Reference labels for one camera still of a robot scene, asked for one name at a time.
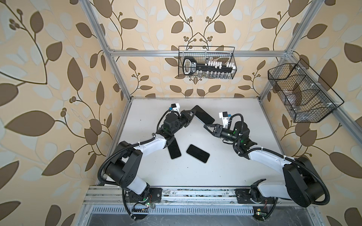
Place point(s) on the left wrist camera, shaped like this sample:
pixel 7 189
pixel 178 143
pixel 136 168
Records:
pixel 175 107

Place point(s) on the wall wire basket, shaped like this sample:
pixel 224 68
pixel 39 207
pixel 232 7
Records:
pixel 307 97
pixel 201 53

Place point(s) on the right wall wire basket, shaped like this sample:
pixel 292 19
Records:
pixel 307 97

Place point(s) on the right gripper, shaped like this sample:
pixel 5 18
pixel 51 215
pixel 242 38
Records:
pixel 217 132

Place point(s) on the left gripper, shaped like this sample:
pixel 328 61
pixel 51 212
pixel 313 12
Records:
pixel 185 116

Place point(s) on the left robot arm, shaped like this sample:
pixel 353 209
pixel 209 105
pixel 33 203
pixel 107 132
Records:
pixel 121 167

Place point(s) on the black phone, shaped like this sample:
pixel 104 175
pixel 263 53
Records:
pixel 198 153
pixel 202 115
pixel 174 150

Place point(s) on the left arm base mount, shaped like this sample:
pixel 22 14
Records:
pixel 138 206

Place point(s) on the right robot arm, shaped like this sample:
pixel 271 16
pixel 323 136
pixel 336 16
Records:
pixel 301 183

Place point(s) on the black tool in basket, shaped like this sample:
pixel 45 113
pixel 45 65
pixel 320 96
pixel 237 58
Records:
pixel 191 66

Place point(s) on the back wall wire basket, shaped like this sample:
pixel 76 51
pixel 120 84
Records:
pixel 201 53

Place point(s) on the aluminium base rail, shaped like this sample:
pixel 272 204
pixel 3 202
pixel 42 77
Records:
pixel 171 195

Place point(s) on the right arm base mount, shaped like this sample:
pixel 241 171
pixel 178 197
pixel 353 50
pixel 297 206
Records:
pixel 253 195

